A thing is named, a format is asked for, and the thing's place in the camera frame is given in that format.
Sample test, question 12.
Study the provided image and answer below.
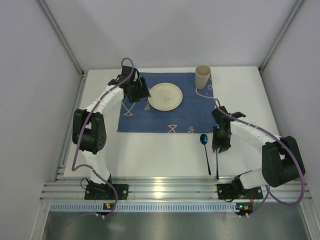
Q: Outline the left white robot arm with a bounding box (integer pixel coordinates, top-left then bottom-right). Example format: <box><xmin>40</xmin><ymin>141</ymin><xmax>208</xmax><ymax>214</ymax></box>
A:
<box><xmin>71</xmin><ymin>65</ymin><xmax>150</xmax><ymax>195</ymax></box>

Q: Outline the blue cloth placemat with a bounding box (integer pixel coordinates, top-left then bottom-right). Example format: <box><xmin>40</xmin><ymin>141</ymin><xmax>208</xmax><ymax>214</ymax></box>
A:
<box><xmin>117</xmin><ymin>72</ymin><xmax>217</xmax><ymax>134</ymax></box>

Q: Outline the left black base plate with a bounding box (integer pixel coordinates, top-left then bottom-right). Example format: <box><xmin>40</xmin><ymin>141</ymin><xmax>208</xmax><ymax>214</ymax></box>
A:
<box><xmin>84</xmin><ymin>183</ymin><xmax>129</xmax><ymax>200</ymax></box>

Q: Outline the slotted grey cable duct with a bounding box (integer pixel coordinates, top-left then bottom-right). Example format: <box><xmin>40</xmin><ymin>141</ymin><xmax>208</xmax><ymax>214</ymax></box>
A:
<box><xmin>50</xmin><ymin>202</ymin><xmax>253</xmax><ymax>213</ymax></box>

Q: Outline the beige cup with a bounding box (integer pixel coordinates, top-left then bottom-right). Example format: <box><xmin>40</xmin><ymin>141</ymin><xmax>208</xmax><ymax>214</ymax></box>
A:
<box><xmin>195</xmin><ymin>65</ymin><xmax>211</xmax><ymax>89</ymax></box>

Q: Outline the blue metal fork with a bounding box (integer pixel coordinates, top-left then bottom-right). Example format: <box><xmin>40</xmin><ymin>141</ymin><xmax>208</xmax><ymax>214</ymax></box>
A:
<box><xmin>215</xmin><ymin>147</ymin><xmax>220</xmax><ymax>181</ymax></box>

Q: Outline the aluminium frame rail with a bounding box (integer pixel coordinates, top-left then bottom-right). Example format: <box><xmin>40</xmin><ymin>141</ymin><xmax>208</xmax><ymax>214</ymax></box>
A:
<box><xmin>38</xmin><ymin>176</ymin><xmax>312</xmax><ymax>202</ymax></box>

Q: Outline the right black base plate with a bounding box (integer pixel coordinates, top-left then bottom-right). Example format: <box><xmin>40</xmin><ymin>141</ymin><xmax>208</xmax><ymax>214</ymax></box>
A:
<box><xmin>216</xmin><ymin>183</ymin><xmax>264</xmax><ymax>202</ymax></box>

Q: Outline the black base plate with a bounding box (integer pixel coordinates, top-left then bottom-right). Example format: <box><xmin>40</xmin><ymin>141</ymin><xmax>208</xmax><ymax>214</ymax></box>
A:
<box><xmin>216</xmin><ymin>183</ymin><xmax>264</xmax><ymax>202</ymax></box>
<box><xmin>84</xmin><ymin>183</ymin><xmax>129</xmax><ymax>200</ymax></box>

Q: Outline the dark blue spoon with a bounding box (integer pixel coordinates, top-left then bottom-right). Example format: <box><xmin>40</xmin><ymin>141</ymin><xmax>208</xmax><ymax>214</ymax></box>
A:
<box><xmin>199</xmin><ymin>133</ymin><xmax>212</xmax><ymax>176</ymax></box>

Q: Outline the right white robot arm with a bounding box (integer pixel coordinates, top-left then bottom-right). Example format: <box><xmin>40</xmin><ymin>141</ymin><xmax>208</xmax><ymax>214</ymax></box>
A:
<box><xmin>211</xmin><ymin>106</ymin><xmax>306</xmax><ymax>193</ymax></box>

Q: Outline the cream round plate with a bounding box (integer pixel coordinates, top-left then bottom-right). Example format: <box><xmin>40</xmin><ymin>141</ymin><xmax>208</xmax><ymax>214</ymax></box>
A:
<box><xmin>148</xmin><ymin>82</ymin><xmax>183</xmax><ymax>112</ymax></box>

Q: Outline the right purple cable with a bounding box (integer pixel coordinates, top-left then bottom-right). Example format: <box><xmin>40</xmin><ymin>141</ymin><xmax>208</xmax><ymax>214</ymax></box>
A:
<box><xmin>214</xmin><ymin>97</ymin><xmax>307</xmax><ymax>218</ymax></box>

